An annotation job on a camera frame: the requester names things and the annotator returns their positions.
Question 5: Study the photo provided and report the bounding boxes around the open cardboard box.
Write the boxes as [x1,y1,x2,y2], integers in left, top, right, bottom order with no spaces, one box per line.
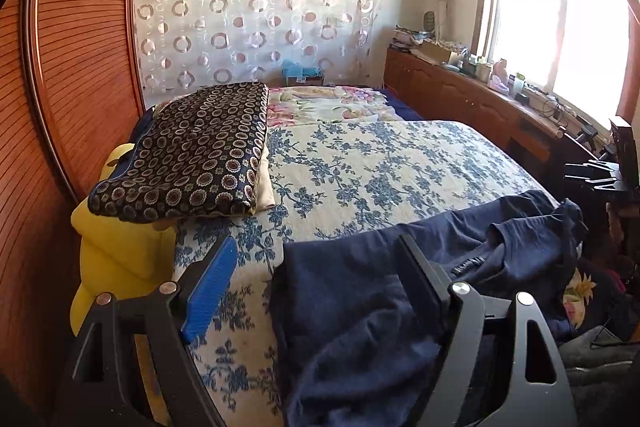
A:
[417,39,464,66]

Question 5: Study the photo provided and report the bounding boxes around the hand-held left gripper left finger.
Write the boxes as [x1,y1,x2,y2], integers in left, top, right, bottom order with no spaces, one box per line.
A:
[52,234,239,427]

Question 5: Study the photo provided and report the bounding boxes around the wooden-framed window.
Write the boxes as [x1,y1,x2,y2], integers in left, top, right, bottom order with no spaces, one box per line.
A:
[472,0,637,122]

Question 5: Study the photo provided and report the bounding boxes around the navy bed sheet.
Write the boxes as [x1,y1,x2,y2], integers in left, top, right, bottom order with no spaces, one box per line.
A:
[379,87,419,122]

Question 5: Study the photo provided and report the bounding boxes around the sheer circle-patterned curtain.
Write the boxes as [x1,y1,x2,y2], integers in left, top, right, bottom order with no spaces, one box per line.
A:
[134,0,389,95]

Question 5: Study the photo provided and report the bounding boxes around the blue floral bed sheet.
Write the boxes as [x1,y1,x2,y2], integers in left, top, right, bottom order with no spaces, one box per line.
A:
[170,119,559,427]

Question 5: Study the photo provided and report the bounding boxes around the grey fleece cloth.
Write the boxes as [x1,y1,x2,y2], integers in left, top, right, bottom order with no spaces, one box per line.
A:
[559,326,640,427]

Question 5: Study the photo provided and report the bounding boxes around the dark circle-patterned pillow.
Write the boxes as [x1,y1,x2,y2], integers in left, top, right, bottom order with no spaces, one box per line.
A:
[87,81,271,224]

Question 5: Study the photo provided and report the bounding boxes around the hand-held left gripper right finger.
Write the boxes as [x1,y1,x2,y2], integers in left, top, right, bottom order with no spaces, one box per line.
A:
[397,234,574,427]

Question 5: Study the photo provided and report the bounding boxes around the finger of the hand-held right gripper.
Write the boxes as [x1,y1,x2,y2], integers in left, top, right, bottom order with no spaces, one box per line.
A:
[585,178,640,194]
[564,161,623,182]

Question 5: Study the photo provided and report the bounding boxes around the beige pillow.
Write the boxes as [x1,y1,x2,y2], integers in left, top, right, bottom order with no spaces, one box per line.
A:
[247,147,277,214]

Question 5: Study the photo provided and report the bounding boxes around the blue toy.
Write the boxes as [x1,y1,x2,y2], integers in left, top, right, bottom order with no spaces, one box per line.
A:
[281,59,321,80]

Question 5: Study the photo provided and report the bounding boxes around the long wooden cabinet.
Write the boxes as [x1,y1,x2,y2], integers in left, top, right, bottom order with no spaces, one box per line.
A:
[384,47,601,188]

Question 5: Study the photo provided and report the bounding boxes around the dark floral cloth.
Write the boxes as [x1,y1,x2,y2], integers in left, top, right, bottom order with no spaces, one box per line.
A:
[561,264,603,325]

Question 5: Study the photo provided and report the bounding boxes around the navy printed t-shirt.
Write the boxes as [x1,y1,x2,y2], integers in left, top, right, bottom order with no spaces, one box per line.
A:
[270,189,589,427]

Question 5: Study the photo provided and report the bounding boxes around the yellow plush toy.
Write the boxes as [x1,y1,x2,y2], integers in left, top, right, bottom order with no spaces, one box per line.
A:
[70,142,179,425]

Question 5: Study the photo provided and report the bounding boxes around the pink floral blanket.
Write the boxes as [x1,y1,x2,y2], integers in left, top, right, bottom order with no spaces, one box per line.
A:
[267,84,406,126]

